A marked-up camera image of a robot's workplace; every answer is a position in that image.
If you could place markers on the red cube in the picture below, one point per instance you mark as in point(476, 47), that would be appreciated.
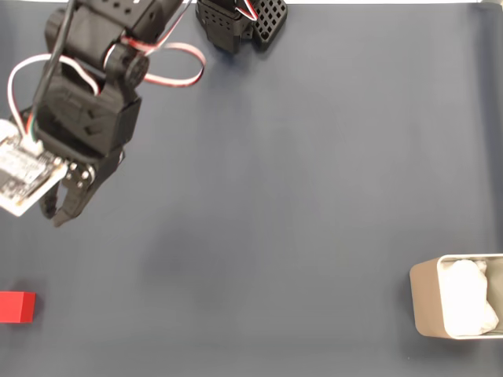
point(15, 307)

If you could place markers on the beige metal box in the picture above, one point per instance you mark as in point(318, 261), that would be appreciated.
point(426, 302)

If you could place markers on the dark blue-grey table mat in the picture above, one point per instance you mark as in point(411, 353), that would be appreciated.
point(275, 235)

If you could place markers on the white crumpled paper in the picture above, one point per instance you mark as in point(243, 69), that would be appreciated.
point(467, 298)

